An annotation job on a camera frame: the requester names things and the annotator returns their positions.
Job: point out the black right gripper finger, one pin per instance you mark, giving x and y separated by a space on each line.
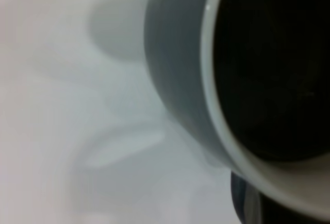
247 208

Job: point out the dark coffee liquid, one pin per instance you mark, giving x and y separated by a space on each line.
270 67

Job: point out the dark grey ceramic mug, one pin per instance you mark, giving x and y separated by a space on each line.
175 54

